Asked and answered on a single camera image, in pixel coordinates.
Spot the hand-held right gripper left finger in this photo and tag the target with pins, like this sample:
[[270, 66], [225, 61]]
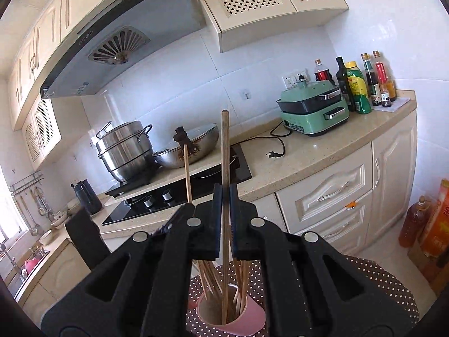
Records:
[[218, 217]]

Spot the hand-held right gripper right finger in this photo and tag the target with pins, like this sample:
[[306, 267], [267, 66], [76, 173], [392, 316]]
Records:
[[233, 217]]

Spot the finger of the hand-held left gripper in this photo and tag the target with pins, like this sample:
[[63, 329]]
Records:
[[175, 222]]

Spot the light wooden chopstick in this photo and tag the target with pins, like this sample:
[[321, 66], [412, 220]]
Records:
[[187, 175]]

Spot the bunch of wooden chopsticks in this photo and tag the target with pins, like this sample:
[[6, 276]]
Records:
[[242, 281]]

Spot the dark wooden chopstick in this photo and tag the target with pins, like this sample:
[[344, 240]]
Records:
[[225, 147]]

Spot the pink cup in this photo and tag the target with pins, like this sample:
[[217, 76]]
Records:
[[252, 317]]

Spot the stack of white bowls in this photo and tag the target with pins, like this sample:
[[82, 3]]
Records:
[[59, 218]]

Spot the white bowl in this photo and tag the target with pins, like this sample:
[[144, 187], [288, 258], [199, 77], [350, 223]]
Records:
[[45, 237]]

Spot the black kettle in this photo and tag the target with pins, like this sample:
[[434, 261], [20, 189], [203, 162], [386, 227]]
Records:
[[89, 198]]

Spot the black glass cooktop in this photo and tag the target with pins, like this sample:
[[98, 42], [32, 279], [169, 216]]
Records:
[[242, 172]]

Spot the pink bowl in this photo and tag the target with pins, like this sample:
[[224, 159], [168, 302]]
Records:
[[31, 265]]

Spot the kitchen sink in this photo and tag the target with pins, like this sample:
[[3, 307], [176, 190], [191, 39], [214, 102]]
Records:
[[21, 270]]

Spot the steel wok with lid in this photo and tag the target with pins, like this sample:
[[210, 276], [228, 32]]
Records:
[[200, 144]]

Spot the stainless steel steamer pot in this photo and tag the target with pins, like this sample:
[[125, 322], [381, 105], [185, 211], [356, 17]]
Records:
[[122, 154]]

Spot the cream drawer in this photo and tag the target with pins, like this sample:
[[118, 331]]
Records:
[[326, 189], [336, 230]]

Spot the beige kitchen countertop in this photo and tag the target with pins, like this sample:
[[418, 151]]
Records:
[[315, 151]]

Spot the orange clip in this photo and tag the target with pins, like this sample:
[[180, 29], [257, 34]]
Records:
[[350, 204]]

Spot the small cream lattice door cabinet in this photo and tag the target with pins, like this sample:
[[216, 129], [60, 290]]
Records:
[[42, 126]]

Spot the green electric cooker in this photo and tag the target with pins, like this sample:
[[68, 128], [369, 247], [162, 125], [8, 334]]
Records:
[[308, 123]]

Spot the cream kitchen base cabinet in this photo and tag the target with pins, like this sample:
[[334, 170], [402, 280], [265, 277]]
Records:
[[393, 168]]

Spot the round polka-dot table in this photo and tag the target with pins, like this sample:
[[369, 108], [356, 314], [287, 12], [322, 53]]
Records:
[[386, 288]]

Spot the dark oil bottle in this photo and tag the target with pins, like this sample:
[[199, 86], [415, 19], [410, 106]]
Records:
[[342, 84]]

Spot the green yellow plastic bottle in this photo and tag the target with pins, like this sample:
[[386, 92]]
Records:
[[359, 94]]

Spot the large cooking oil bottle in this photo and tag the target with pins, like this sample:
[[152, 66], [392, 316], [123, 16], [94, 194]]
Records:
[[412, 224]]

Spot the small dark bottle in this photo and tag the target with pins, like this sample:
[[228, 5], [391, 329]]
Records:
[[386, 100]]

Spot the dark soy sauce bottle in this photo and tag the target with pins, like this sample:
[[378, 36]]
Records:
[[370, 77]]

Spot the white paper sheet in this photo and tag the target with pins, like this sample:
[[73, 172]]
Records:
[[400, 103]]

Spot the orange cardboard box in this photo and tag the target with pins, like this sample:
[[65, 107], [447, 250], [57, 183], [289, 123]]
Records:
[[436, 217]]

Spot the grey range hood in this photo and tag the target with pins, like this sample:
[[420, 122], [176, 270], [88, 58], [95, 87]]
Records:
[[140, 17]]

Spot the red sauce bottle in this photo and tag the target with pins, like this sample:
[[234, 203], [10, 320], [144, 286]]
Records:
[[380, 70]]

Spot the wall utensil rack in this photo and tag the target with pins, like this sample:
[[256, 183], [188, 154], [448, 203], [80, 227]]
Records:
[[35, 196]]

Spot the wall hook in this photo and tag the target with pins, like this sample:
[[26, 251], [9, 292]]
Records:
[[246, 95]]

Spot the white wall outlet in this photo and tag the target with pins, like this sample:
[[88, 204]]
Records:
[[291, 80]]

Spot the cream upper wall cabinets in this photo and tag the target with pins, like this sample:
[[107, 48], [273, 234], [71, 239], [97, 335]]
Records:
[[45, 35]]

